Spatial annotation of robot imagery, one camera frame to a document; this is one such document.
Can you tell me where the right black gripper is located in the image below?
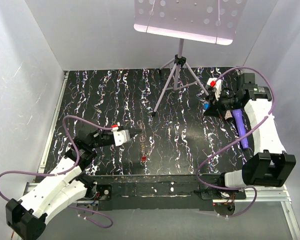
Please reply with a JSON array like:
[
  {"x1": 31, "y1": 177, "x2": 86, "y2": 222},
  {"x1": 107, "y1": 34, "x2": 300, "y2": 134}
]
[{"x1": 202, "y1": 89, "x2": 242, "y2": 120}]

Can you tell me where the glitter toy microphone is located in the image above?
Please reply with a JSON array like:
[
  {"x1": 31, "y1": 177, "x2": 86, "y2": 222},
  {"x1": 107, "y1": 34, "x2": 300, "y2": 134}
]
[{"x1": 224, "y1": 110, "x2": 234, "y2": 122}]

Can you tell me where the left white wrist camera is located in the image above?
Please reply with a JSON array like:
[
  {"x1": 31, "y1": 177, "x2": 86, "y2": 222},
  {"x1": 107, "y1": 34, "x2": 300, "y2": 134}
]
[{"x1": 111, "y1": 123, "x2": 131, "y2": 147}]

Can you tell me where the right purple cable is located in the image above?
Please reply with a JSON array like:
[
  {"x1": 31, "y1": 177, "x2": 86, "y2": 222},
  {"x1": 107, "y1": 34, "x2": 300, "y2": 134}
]
[{"x1": 196, "y1": 66, "x2": 276, "y2": 217}]

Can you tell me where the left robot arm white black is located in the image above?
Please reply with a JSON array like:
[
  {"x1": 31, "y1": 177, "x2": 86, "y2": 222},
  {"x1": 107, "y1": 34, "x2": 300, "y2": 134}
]
[{"x1": 5, "y1": 125, "x2": 142, "y2": 240}]

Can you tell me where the lilac music stand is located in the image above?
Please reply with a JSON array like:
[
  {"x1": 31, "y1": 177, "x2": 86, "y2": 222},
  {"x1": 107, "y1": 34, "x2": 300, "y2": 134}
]
[{"x1": 133, "y1": 0, "x2": 248, "y2": 117}]

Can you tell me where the black front rail base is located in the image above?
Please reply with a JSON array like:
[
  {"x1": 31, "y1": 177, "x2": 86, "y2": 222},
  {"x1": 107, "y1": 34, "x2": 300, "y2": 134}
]
[{"x1": 76, "y1": 174, "x2": 247, "y2": 211}]

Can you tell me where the aluminium frame rail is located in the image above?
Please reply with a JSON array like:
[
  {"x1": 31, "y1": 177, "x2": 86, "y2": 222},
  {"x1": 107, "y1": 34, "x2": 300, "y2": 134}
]
[{"x1": 9, "y1": 182, "x2": 300, "y2": 240}]

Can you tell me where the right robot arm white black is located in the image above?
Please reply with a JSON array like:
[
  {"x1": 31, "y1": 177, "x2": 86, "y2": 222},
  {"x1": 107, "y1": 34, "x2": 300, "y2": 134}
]
[{"x1": 204, "y1": 73, "x2": 296, "y2": 199}]

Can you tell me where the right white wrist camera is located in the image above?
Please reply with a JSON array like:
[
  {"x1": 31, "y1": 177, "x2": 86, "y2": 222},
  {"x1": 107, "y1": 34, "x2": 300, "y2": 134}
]
[{"x1": 206, "y1": 77, "x2": 222, "y2": 101}]

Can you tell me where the large toothed keyring disc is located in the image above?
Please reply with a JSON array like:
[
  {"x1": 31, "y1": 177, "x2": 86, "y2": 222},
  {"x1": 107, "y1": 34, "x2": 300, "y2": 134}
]
[{"x1": 137, "y1": 120, "x2": 147, "y2": 163}]

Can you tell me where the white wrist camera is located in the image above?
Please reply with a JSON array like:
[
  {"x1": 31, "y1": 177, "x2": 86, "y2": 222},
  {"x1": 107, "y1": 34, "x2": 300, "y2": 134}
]
[
  {"x1": 206, "y1": 77, "x2": 222, "y2": 101},
  {"x1": 111, "y1": 123, "x2": 131, "y2": 147}
]

